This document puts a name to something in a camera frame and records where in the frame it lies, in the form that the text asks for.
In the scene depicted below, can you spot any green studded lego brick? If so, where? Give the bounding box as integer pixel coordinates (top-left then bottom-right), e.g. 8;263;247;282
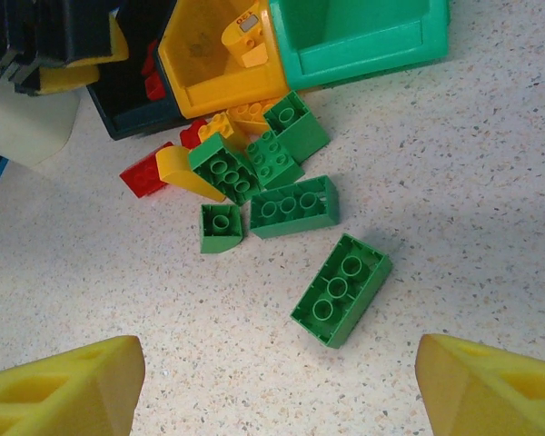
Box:
244;129;306;191

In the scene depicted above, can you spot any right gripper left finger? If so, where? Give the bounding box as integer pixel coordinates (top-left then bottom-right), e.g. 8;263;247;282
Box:
0;334;146;436

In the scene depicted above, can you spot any green plastic bin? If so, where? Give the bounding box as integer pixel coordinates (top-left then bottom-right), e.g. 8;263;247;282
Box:
268;0;451;92

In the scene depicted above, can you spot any black plastic bin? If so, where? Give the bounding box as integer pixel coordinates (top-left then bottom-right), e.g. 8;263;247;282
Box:
84;0;187;142

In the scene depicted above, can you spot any small yellow lego brick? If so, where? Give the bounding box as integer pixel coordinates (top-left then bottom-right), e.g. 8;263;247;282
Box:
197;112;237;142

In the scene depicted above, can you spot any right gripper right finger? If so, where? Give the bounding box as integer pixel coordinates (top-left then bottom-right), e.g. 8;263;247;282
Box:
414;332;545;436

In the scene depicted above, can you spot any small green lego slope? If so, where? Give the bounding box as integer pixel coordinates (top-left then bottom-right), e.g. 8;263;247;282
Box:
199;203;246;255

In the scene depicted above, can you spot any red lego brick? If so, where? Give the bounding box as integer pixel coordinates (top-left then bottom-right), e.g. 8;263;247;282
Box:
119;141;176;200
179;117;209;151
140;38;161;76
144;72;167;102

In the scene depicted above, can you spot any yellow printed lego piece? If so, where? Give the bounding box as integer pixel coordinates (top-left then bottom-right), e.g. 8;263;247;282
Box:
221;0;272;69

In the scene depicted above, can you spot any tall green lego brick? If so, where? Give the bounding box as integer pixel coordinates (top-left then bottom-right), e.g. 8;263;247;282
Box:
263;89;332;165

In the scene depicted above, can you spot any long green lego brick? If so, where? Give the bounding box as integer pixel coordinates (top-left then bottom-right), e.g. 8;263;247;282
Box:
289;233;394;351
248;174;342;241

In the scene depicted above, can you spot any yellow plastic bin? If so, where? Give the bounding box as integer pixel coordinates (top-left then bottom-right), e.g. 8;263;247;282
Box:
156;0;288;120

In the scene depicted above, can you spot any yellow curved lego slope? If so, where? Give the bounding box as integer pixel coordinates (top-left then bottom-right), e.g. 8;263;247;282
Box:
154;144;228;204

